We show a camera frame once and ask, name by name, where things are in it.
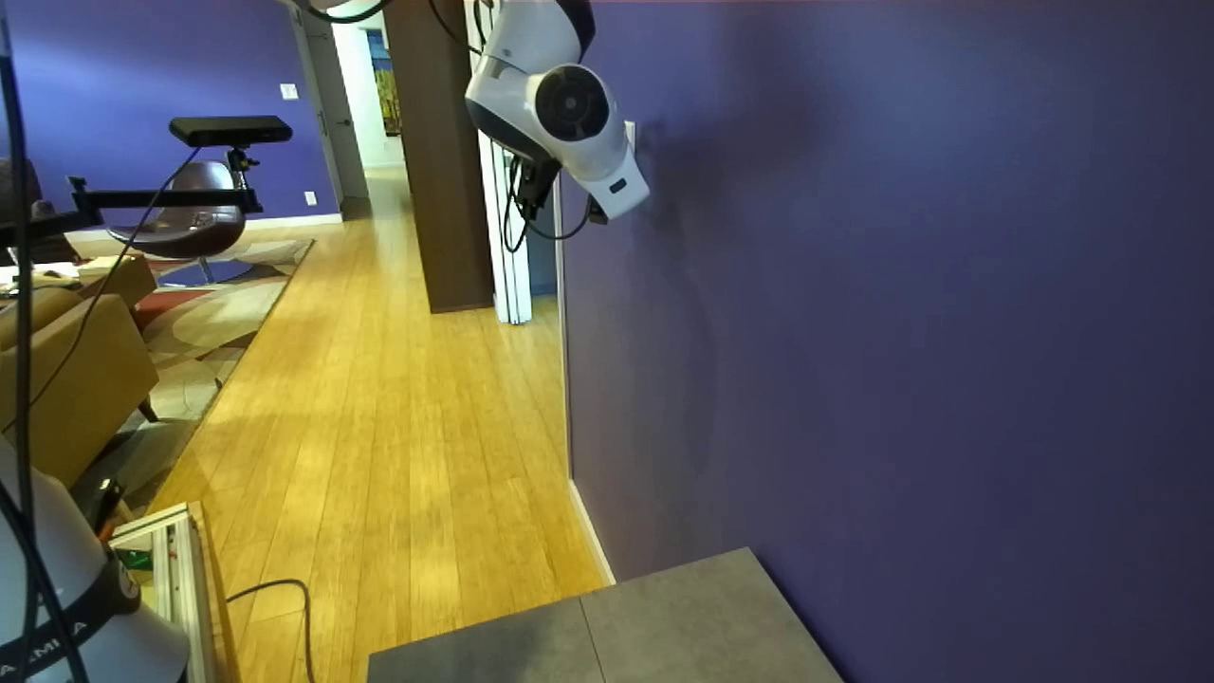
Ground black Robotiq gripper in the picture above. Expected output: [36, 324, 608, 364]
[509, 147, 560, 220]

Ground brown wooden pillar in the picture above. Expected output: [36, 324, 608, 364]
[383, 0, 497, 315]

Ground patterned floor rug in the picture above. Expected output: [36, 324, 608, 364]
[71, 230, 318, 510]

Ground white baseboard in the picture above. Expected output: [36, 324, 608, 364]
[566, 474, 623, 588]

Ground cardboard box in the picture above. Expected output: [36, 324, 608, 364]
[0, 285, 163, 492]

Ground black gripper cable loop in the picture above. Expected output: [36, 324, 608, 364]
[497, 187, 599, 257]

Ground colourful wall picture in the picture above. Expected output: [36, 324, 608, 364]
[363, 27, 407, 142]

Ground black stereo camera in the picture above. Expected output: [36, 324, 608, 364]
[165, 110, 296, 147]

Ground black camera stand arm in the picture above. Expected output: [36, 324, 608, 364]
[69, 142, 267, 220]

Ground thin black camera cable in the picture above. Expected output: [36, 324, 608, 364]
[0, 142, 203, 440]

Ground black floor cable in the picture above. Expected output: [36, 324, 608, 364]
[222, 572, 318, 683]

